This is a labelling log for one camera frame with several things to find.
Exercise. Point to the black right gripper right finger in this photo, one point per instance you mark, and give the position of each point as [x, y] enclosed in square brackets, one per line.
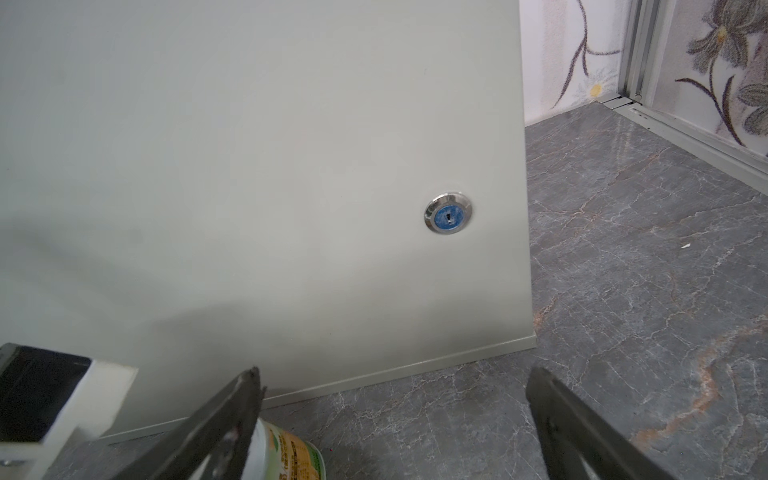
[575, 440]

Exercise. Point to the grey metal cabinet box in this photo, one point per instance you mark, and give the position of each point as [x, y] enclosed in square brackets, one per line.
[193, 188]

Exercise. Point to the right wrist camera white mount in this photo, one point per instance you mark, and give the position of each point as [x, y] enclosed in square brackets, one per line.
[49, 398]

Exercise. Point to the round cabinet key lock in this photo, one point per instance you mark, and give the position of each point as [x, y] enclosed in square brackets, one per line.
[448, 213]

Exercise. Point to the white lid can orange label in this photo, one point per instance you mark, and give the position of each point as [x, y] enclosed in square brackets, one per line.
[276, 454]

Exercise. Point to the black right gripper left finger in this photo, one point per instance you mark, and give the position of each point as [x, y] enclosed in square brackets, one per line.
[213, 443]

